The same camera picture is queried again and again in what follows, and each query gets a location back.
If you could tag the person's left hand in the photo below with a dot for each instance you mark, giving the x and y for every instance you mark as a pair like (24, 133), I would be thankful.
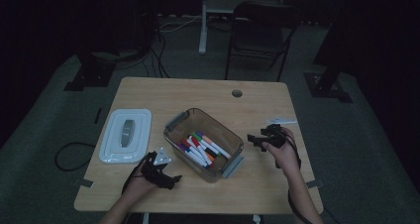
(138, 189)

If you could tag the black folding chair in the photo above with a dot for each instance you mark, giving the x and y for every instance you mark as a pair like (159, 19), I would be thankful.
(261, 35)

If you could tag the transparent brown storage box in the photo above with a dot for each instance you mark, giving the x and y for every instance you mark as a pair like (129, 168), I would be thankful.
(214, 128)

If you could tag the purple capped white marker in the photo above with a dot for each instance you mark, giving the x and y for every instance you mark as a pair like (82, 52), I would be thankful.
(200, 133)

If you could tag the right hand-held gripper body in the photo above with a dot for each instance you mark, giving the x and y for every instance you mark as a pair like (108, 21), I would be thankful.
(275, 136)

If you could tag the person's right hand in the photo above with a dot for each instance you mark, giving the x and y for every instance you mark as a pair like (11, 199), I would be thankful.
(287, 158)

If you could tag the white box lid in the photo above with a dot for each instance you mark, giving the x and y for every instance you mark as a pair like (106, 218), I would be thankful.
(112, 144)

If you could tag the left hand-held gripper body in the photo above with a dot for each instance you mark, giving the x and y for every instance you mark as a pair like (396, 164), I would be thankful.
(158, 176)

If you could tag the orange capped white marker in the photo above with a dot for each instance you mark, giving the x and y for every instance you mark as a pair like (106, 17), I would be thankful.
(210, 158)

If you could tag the grey round table grommet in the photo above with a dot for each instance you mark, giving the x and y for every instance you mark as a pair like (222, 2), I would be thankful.
(236, 93)

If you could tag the blue capped white marker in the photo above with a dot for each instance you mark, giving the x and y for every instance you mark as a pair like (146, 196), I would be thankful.
(183, 148)

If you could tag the small black floor strip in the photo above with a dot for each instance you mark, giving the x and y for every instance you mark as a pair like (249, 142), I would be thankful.
(98, 115)

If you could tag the black stand base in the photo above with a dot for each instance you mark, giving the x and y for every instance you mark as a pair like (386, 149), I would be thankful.
(325, 87)
(92, 75)

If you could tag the red capped white marker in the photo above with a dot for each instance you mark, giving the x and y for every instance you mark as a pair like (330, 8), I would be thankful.
(185, 142)
(194, 141)

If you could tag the white desk frame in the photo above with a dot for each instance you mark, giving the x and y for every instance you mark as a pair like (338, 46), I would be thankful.
(202, 35)

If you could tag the black equipment rack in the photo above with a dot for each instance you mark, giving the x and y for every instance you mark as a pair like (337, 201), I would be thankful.
(132, 19)

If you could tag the black capped white marker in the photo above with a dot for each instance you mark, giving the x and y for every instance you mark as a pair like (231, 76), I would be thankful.
(212, 153)

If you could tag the grey tape piece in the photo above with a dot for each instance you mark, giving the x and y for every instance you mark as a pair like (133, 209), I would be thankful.
(314, 184)
(84, 183)

